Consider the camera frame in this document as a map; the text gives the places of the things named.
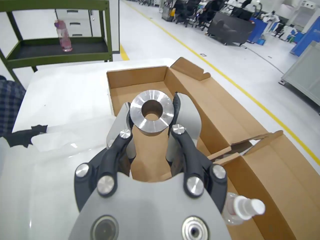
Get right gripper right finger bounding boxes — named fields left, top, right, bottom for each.
left=166, top=92, right=228, bottom=215

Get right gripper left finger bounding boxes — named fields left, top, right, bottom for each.
left=74, top=102, right=137, bottom=213

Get thick silver metal ring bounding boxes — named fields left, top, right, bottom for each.
left=129, top=89, right=175, bottom=137

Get shallow cardboard box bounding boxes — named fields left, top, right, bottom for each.
left=207, top=130, right=320, bottom=240
left=106, top=56, right=272, bottom=184

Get small clear spray bottle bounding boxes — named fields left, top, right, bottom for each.
left=222, top=192, right=266, bottom=226

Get person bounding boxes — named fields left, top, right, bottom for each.
left=0, top=75, right=27, bottom=138

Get green metal shelf cart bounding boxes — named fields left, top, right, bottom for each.
left=0, top=0, right=113, bottom=81

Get pink water bottle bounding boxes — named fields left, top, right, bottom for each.
left=54, top=19, right=73, bottom=52

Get black partition panel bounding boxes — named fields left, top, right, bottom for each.
left=207, top=11, right=256, bottom=47

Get grey mesh panel cart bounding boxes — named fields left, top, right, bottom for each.
left=278, top=40, right=320, bottom=115

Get blue partition panel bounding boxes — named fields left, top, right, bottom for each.
left=291, top=22, right=320, bottom=57

